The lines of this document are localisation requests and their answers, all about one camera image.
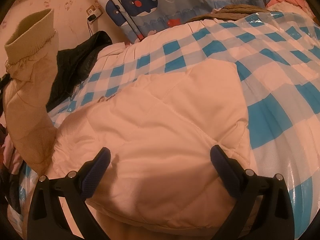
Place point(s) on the wall power socket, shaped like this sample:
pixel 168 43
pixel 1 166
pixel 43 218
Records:
pixel 93 13

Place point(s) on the brown knitted garment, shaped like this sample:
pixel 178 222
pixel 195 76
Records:
pixel 232 12

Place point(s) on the pink brown bedding pile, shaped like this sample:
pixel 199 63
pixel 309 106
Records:
pixel 11 166

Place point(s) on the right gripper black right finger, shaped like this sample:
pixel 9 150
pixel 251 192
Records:
pixel 263 207

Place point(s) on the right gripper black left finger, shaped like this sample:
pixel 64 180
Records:
pixel 46 217

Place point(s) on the black jacket by headboard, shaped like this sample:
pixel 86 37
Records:
pixel 74 66

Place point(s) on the pink garment at bed corner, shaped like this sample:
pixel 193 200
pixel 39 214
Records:
pixel 297 6

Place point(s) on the white quilted jacket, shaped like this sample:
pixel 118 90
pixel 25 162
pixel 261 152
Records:
pixel 161 183

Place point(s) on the blue white checkered storage bag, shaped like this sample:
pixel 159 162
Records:
pixel 277 59

